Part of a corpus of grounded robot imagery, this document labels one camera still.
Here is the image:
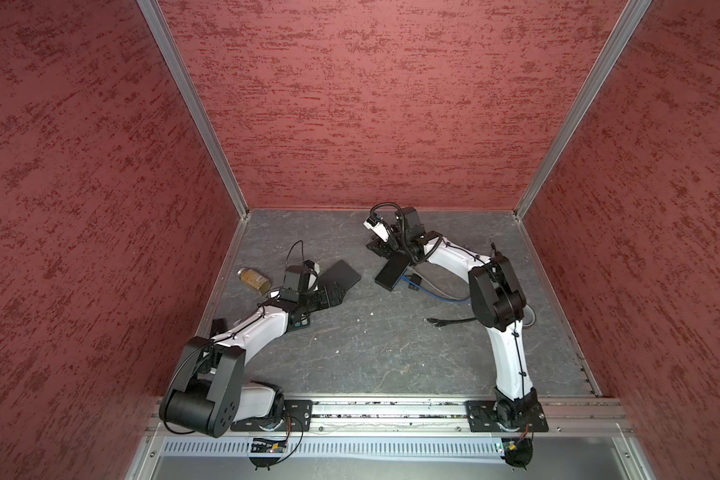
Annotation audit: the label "black network switch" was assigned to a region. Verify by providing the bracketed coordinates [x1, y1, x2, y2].
[374, 252, 411, 291]
[317, 260, 362, 294]

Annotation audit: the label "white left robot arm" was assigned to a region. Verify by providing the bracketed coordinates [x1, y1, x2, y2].
[159, 261, 361, 438]

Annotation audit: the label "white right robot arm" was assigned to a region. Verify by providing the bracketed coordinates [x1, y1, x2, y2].
[364, 202, 542, 432]

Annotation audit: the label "black calculator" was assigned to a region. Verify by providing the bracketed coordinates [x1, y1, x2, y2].
[289, 314, 311, 330]

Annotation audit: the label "glass jar with brown contents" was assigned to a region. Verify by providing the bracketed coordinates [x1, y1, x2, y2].
[237, 267, 272, 296]

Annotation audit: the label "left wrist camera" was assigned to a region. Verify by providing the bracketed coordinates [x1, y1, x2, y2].
[302, 260, 321, 278]

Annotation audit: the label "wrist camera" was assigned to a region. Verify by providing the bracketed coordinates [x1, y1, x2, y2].
[363, 216, 390, 242]
[302, 260, 321, 278]

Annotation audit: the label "blue ethernet cable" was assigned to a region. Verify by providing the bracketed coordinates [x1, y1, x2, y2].
[398, 272, 472, 303]

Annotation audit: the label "black power adapter near switch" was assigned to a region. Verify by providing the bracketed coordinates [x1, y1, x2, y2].
[405, 274, 422, 291]

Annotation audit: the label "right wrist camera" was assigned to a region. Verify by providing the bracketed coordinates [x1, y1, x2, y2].
[363, 216, 390, 242]

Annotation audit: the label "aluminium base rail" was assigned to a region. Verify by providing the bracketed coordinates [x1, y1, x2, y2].
[149, 392, 634, 439]

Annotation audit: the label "aluminium right corner post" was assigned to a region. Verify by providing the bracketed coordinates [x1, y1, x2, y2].
[514, 0, 652, 223]

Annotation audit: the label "aluminium corner post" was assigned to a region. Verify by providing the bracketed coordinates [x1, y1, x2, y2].
[137, 0, 249, 221]
[514, 0, 652, 223]

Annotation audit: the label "aluminium left corner post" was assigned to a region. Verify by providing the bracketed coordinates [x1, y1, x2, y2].
[137, 0, 249, 221]

